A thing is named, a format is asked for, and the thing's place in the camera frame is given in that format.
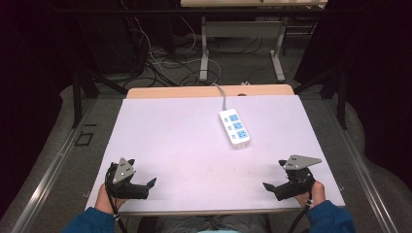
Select person's grey trouser legs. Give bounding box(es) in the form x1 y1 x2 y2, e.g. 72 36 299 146
137 214 270 233

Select grey power strip cable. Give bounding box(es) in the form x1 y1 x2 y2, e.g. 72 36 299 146
211 83 229 112

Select white power strip blue sockets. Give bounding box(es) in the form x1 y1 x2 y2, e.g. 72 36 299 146
219 108 252 150

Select desk with grey metal legs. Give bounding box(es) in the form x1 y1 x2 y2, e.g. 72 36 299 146
180 0 328 83

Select person's right hand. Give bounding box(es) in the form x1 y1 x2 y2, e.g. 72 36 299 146
295 180 326 209

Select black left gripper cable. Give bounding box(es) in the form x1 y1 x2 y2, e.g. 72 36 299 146
104 162 129 233

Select bundle of floor cables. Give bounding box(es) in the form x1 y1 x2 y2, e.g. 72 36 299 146
120 0 270 88

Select white table cover sheet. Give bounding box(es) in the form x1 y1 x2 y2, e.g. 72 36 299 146
85 94 346 214

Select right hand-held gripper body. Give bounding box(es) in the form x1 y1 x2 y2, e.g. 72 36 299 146
274 154 323 202

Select black metal stand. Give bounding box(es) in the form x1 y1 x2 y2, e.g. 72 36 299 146
71 62 129 129
292 62 350 131

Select light wooden table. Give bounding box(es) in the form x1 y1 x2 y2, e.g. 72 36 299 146
85 83 346 217

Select person's left hand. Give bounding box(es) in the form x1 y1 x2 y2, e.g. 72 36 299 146
94 183 128 215

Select dark curtain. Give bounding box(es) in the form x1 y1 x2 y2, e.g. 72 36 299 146
294 0 412 183
0 0 82 221

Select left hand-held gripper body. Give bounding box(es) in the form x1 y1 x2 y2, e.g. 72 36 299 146
105 157 150 200

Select metal floor rail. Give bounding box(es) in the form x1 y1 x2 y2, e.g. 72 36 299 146
324 98 401 233
10 98 98 233

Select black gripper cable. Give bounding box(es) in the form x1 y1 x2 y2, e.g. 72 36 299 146
104 162 129 233
287 191 315 233

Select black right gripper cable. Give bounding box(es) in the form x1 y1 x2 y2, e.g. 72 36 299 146
287 191 315 233

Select black floor hatch frame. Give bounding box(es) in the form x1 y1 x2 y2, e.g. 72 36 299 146
74 131 95 148

